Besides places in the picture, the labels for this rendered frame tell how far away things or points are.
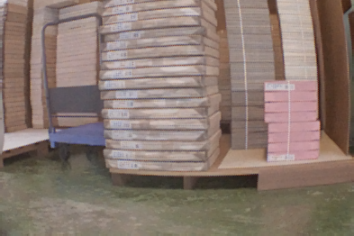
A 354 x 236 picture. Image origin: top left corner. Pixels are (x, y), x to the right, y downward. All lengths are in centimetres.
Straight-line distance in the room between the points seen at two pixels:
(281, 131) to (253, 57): 53
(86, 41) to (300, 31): 202
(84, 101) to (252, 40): 99
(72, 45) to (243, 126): 193
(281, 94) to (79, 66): 215
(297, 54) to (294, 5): 29
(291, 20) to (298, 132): 70
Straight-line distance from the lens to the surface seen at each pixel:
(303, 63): 206
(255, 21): 206
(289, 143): 170
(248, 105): 204
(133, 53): 167
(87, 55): 334
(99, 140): 210
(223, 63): 321
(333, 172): 161
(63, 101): 219
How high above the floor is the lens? 48
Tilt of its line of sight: 3 degrees down
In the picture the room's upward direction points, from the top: 2 degrees counter-clockwise
